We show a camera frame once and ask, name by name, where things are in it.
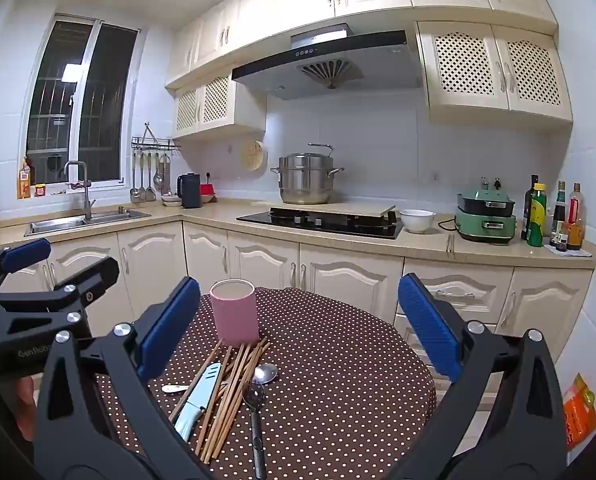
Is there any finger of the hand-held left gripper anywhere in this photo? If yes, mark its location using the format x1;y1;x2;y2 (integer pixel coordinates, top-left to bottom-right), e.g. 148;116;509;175
0;238;52;293
0;256;121;333

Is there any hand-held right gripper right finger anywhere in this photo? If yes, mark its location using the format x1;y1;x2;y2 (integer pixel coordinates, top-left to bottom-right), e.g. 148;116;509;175
378;272;568;480

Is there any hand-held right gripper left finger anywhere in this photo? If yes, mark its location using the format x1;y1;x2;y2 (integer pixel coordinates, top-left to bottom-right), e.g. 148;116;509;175
32;276;213;480

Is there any pink cup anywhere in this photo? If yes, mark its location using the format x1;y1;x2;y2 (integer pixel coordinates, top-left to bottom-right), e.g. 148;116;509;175
209;279;261;346

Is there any pile of wooden chopsticks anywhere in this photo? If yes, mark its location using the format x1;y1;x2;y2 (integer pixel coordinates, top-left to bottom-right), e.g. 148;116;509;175
169;337;273;465

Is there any silver metal spoon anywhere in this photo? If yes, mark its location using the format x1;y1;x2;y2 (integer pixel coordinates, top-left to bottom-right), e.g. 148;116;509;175
250;362;279;386

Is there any black handled metal spoon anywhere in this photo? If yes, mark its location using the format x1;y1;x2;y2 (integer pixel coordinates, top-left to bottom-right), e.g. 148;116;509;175
242;381;269;480

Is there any person's left hand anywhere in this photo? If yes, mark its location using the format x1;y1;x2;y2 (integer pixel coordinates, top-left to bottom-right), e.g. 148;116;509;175
16;374;37;443

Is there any stainless steel sink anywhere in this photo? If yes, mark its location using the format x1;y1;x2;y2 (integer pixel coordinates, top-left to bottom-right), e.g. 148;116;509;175
24;208;152;237

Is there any orange label bottle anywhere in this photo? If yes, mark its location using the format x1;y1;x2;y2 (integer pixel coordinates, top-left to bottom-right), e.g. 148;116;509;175
18;157;32;200

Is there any beige kitchen countertop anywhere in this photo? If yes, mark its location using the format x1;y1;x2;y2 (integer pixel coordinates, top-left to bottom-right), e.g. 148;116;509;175
0;199;596;270

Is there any steel kitchen faucet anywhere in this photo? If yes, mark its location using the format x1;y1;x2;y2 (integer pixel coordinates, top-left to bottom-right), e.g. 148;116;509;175
64;161;97;221

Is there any brown polka dot tablecloth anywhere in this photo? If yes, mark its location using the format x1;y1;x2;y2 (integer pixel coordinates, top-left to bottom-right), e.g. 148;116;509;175
95;286;437;480

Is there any white ceramic bowl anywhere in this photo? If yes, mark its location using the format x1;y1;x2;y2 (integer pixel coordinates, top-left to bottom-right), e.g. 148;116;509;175
400;209;436;234

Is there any green kitchen scale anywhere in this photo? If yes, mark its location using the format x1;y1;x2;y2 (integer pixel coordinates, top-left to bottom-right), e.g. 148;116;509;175
453;178;518;246

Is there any black electric kettle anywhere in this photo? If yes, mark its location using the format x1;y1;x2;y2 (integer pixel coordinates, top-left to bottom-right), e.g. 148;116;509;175
177;172;203;209

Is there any wooden cutting board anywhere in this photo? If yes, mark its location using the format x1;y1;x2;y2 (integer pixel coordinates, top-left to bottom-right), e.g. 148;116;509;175
252;200;397;217

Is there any black glass gas stove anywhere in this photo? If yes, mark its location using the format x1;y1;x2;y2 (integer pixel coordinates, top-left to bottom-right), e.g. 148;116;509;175
236;206;403;240

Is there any green bottle yellow cap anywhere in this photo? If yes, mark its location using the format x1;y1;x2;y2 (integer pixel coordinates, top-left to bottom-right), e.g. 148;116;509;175
527;183;549;247

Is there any dark oil bottle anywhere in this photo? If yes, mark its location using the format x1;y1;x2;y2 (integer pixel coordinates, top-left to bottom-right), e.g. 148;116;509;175
522;175;539;241

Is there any small white mat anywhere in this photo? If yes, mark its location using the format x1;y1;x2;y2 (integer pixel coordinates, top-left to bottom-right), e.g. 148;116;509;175
544;245;593;258

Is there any orange plastic bag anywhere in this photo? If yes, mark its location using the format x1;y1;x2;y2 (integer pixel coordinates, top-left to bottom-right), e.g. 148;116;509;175
563;373;596;451

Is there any dark soy sauce bottle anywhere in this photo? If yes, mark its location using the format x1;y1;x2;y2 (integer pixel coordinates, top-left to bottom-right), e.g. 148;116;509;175
552;181;567;241

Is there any red label sauce bottle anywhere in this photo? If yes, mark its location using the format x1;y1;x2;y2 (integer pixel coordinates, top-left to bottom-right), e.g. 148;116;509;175
567;183;586;251

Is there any steel steamer pot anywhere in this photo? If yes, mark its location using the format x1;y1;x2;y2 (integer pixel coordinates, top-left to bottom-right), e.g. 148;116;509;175
270;143;345;206

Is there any round bamboo trivet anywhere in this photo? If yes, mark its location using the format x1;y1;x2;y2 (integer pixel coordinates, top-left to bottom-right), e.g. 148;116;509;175
240;140;267;170

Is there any small cream lattice cabinet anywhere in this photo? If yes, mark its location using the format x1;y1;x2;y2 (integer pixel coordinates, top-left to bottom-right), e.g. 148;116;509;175
172;72;267;140

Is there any large cream lattice cabinet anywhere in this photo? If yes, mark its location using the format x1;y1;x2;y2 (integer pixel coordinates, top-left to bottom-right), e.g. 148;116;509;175
416;21;574;125

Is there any grey range hood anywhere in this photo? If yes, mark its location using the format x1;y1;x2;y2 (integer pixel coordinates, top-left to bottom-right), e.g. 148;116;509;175
231;23;423;101

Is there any wire utensil rack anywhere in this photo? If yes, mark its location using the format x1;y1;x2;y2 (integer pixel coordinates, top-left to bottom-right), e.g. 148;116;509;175
131;121;183;153

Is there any white frame window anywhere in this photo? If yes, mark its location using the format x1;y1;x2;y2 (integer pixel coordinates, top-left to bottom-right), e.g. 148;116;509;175
25;14;139;186

